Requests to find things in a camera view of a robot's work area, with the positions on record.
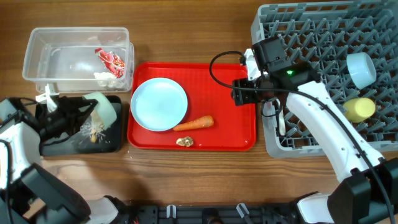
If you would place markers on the light blue bowl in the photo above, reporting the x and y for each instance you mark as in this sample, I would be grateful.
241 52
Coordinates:
361 69

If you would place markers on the orange carrot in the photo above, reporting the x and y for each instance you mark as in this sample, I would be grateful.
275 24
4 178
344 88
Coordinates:
203 122

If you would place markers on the white plastic spoon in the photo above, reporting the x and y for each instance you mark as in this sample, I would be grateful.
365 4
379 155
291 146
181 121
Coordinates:
280 118

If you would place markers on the red snack wrapper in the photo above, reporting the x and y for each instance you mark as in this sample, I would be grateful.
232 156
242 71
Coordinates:
112 62

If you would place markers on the black plastic tray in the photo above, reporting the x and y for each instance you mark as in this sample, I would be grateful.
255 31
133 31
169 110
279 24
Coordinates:
108 140

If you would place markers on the rice and nuts pile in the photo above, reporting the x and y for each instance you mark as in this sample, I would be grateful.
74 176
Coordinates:
93 128

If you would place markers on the red serving tray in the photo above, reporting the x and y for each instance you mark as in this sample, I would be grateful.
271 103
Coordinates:
234 127

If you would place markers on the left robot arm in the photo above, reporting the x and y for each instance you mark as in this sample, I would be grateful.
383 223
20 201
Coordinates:
29 193

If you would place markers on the yellow plastic cup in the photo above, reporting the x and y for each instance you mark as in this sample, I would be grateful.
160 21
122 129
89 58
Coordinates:
359 109

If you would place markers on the brown walnut piece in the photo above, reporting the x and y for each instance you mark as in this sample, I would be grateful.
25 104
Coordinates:
185 142

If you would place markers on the light blue plate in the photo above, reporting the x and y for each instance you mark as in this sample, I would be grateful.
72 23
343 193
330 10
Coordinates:
159 104

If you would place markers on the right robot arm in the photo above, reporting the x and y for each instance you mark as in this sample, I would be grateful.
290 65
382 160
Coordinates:
367 189

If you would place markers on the white tissue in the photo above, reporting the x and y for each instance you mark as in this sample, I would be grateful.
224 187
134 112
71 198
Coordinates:
105 79

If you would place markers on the clear plastic bin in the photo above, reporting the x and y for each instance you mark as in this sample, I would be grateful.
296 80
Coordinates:
65 57

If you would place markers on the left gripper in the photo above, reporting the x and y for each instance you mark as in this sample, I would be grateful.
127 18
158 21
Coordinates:
70 106

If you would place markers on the green bowl with rice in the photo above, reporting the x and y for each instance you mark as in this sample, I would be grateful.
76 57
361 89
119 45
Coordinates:
103 115

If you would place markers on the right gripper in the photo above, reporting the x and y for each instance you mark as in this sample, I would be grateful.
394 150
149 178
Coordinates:
241 92

